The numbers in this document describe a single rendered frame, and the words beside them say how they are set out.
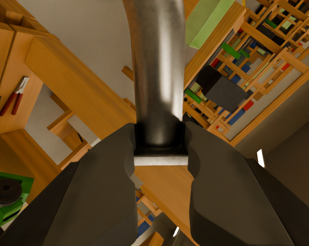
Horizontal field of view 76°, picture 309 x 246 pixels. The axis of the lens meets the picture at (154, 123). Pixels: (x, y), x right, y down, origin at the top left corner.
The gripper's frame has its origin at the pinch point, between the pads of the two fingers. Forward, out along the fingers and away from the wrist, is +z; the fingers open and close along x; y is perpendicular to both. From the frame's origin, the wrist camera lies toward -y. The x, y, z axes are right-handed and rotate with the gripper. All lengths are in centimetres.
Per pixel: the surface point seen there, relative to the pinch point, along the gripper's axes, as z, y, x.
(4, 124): 49, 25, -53
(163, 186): 23.0, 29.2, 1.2
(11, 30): 43, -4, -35
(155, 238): 28, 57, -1
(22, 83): 48, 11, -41
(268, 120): 776, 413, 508
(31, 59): 46, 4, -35
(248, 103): 572, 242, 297
